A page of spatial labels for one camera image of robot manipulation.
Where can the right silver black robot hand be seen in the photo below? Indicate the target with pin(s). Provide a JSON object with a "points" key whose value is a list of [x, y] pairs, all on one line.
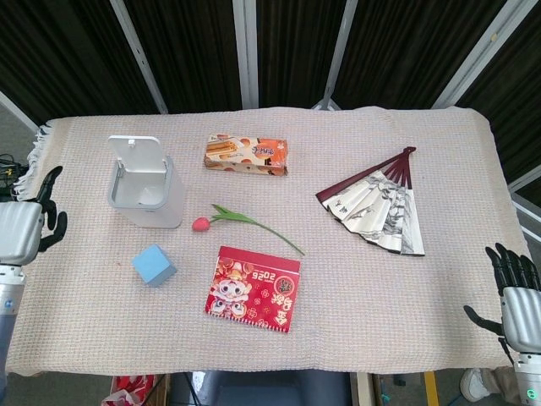
{"points": [[522, 313]]}

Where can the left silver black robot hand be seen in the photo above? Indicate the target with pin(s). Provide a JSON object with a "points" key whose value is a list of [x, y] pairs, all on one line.
{"points": [[19, 232]]}

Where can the white trash bin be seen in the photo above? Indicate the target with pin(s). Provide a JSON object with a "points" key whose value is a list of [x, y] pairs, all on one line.
{"points": [[169, 203]]}

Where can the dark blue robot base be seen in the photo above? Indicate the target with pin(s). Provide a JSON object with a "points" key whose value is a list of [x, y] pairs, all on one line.
{"points": [[262, 391]]}

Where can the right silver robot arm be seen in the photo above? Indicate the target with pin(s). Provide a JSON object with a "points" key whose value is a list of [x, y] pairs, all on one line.
{"points": [[528, 380]]}

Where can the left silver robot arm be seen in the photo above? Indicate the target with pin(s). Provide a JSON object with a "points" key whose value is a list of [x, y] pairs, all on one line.
{"points": [[8, 304]]}

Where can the white shoe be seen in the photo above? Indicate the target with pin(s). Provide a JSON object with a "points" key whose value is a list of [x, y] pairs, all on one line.
{"points": [[473, 385]]}

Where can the blue cube block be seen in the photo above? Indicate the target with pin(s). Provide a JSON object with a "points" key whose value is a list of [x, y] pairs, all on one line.
{"points": [[152, 266]]}

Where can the paper folding fan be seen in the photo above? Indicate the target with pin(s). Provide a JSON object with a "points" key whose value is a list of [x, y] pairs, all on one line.
{"points": [[380, 207]]}

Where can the red artificial tulip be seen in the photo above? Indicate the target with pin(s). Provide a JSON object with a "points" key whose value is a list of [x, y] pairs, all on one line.
{"points": [[201, 224]]}

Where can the beige woven tablecloth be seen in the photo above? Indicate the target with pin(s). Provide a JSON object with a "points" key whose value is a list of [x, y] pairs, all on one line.
{"points": [[338, 317]]}

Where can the red plastic bag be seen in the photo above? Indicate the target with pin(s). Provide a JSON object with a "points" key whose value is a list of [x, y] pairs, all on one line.
{"points": [[131, 391]]}

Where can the orange cookie box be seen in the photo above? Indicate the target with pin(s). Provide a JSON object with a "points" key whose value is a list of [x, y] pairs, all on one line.
{"points": [[245, 156]]}

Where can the red spiral desk calendar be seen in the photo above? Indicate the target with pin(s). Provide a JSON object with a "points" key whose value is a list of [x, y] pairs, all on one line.
{"points": [[253, 292]]}

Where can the aluminium frame post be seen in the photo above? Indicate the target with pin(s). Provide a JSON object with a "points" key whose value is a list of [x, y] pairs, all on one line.
{"points": [[246, 55], [338, 55], [482, 55], [139, 55]]}

